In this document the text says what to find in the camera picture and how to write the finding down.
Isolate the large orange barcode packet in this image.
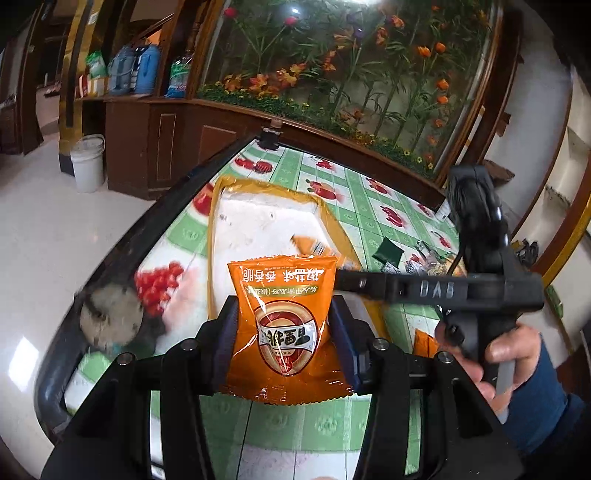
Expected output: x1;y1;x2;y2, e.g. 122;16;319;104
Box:
291;234;362;273

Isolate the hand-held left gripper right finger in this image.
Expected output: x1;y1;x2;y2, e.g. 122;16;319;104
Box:
329;294;525;480

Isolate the yellow tray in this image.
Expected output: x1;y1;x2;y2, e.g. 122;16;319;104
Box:
207;175;393;352

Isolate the wooden cabinet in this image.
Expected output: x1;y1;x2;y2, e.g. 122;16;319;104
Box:
104;92;273;201

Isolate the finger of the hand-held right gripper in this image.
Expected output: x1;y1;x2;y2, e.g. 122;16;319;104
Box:
332;268;402;304

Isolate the person's right hand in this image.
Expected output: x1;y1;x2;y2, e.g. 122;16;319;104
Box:
434;323;543;435

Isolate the glass flower display case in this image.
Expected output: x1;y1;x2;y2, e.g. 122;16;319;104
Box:
194;0;522;185

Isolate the dark green packet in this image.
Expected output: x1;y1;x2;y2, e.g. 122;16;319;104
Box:
373;236;404;265

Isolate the green bag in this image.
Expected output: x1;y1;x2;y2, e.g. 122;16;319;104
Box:
85;51;108;79

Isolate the green checked fruit tablecloth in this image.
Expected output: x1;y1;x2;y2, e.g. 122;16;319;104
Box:
65;138;566;480

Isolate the small black motor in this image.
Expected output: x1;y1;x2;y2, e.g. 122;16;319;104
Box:
256;117;283;151

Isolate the silver foil packet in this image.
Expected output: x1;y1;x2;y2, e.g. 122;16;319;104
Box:
406;240;444;278

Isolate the grey electric motor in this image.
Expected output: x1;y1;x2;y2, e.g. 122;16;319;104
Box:
78;281;167;352

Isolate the white plastic bucket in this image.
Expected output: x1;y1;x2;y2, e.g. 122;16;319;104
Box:
70;134;106;193

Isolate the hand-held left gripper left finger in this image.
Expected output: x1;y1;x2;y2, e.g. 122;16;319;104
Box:
41;295;242;480

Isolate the wooden door frame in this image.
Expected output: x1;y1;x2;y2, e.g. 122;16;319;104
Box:
0;0;47;155

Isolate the orange round-label snack packet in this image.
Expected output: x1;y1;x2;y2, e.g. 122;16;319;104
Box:
221;256;356;407

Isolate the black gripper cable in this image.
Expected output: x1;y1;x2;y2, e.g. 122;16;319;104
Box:
436;251;467;324

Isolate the gold pillar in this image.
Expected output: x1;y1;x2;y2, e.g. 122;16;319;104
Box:
59;0;116;176

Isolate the person's right forearm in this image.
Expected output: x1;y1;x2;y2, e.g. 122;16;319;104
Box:
501;342;591;462

